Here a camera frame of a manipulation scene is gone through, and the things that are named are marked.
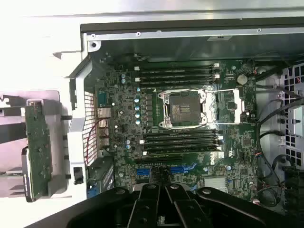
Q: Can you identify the blue expansion slot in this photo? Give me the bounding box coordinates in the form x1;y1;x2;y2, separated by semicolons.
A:
136;166;190;178

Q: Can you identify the silver chipset heatsink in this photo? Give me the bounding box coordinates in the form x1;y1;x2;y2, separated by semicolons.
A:
203;177;226;190

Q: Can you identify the long black expansion slot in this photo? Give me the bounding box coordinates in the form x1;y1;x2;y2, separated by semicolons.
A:
134;154;184;165

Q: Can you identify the black RAM slot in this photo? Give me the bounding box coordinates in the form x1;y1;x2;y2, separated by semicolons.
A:
145;130;218;138
134;74;220;81
140;137;220;144
139;80;218;87
139;68;219;76
143;142;223;149
140;62;220;70

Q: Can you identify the green motherboard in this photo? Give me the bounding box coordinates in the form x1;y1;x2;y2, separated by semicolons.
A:
94;59;260;209

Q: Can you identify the CPU socket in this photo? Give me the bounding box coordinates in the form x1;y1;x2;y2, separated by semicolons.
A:
158;91;208;130

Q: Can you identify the grey parts rack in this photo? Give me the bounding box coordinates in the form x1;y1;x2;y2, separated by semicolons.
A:
0;90;72;198

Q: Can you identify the metal socket cover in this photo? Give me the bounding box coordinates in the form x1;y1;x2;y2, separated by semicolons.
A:
205;88;246;124

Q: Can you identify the perforated metal disk bay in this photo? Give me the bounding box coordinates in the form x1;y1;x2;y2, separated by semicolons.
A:
281;63;304;173

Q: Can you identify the open grey PC case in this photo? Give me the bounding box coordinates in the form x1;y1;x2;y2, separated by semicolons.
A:
67;9;304;214

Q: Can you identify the red and black wire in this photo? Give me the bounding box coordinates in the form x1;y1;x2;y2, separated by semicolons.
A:
85;118;107;165

